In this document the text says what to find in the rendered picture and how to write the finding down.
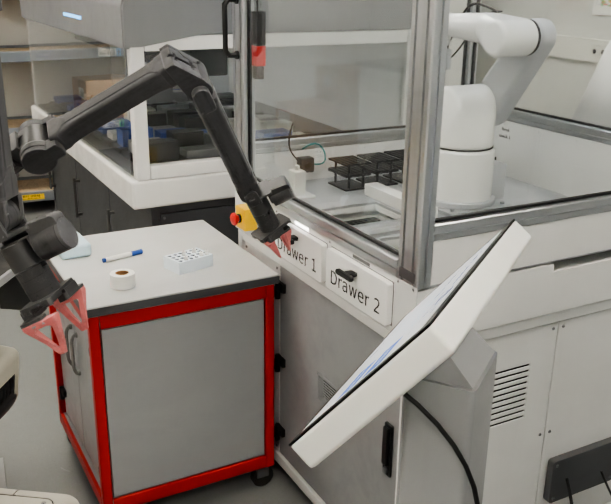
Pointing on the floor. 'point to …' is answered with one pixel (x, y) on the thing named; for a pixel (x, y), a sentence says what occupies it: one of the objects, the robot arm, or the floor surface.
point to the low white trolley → (168, 365)
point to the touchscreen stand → (431, 469)
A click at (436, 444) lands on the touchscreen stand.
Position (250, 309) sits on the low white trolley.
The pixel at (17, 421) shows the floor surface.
